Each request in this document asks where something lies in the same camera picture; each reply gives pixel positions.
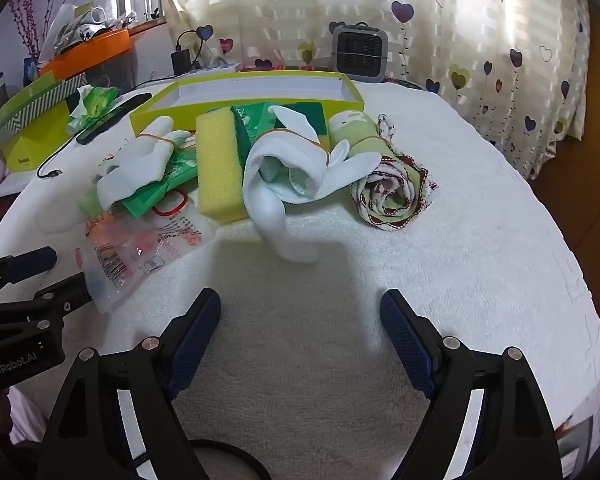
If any small grey fan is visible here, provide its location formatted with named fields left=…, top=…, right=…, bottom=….
left=331, top=24, right=388, bottom=84

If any green floral cloth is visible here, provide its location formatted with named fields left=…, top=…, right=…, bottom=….
left=327, top=110, right=439, bottom=231

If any orange tray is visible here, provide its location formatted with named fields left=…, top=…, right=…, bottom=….
left=39, top=28, right=132, bottom=81

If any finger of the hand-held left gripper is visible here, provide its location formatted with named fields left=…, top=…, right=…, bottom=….
left=0, top=246, right=59, bottom=292
left=0, top=274, right=94, bottom=332

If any black phone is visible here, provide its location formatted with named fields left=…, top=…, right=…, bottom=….
left=75, top=92, right=153, bottom=145

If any wooden wardrobe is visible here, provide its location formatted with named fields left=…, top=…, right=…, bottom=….
left=527, top=10, right=600, bottom=356

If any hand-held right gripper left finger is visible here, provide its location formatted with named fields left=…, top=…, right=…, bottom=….
left=42, top=287, right=223, bottom=480

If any dark lidded jar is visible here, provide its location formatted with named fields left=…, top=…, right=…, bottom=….
left=0, top=72, right=15, bottom=113

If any yellow sponge with green pad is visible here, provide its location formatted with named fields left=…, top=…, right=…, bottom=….
left=195, top=107, right=254, bottom=223
left=274, top=101, right=327, bottom=145

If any pink branch decoration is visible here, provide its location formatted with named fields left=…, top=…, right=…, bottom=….
left=7, top=0, right=88, bottom=61

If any clear plastic packet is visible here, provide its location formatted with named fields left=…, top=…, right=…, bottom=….
left=75, top=207, right=216, bottom=314

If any printed bedsheet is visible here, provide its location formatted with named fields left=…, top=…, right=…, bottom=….
left=552, top=350, right=600, bottom=466

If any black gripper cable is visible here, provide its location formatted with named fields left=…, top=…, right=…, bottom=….
left=130, top=439, right=272, bottom=480

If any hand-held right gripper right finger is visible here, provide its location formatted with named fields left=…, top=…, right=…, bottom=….
left=380, top=288, right=563, bottom=480

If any lime green shallow box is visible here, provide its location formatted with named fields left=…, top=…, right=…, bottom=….
left=129, top=72, right=366, bottom=137

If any black charging cable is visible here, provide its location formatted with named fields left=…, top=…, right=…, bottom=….
left=36, top=27, right=213, bottom=181

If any green white plastic bag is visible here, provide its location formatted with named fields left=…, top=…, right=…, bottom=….
left=66, top=85, right=122, bottom=136

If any white terry cloth roll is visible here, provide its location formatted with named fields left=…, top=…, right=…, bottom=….
left=242, top=105, right=352, bottom=266

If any heart print curtain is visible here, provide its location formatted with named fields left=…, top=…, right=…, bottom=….
left=157, top=0, right=594, bottom=181

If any red rubber band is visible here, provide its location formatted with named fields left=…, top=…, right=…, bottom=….
left=152, top=191, right=190, bottom=218

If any pile of white plastic items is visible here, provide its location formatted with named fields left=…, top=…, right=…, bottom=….
left=42, top=2, right=136, bottom=54

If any colourful plaid cloth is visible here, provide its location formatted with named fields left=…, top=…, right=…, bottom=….
left=240, top=62, right=332, bottom=74

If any lime chevron pattern box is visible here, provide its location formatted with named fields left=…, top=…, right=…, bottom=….
left=0, top=71, right=88, bottom=174

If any white towel large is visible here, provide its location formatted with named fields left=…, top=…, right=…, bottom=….
left=96, top=116, right=194, bottom=211

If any white power strip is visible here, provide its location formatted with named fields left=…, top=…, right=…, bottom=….
left=192, top=60, right=241, bottom=75

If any black charger adapter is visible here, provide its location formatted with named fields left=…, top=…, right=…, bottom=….
left=171, top=47, right=195, bottom=75

